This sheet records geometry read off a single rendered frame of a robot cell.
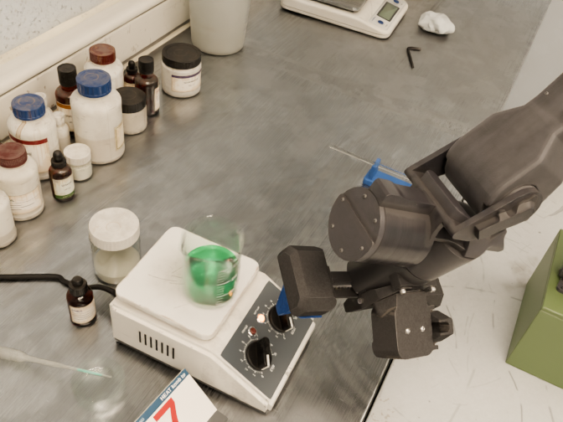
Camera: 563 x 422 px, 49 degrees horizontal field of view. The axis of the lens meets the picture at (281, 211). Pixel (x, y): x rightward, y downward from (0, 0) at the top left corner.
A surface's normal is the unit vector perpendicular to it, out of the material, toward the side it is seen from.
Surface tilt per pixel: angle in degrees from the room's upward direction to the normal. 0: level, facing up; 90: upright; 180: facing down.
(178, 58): 0
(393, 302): 49
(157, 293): 0
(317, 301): 69
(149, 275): 0
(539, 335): 90
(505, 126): 42
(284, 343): 30
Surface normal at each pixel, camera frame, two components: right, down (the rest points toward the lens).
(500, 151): -0.53, -0.43
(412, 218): 0.58, -0.29
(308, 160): 0.12, -0.72
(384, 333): -0.79, -0.03
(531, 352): -0.45, 0.57
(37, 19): 0.88, 0.39
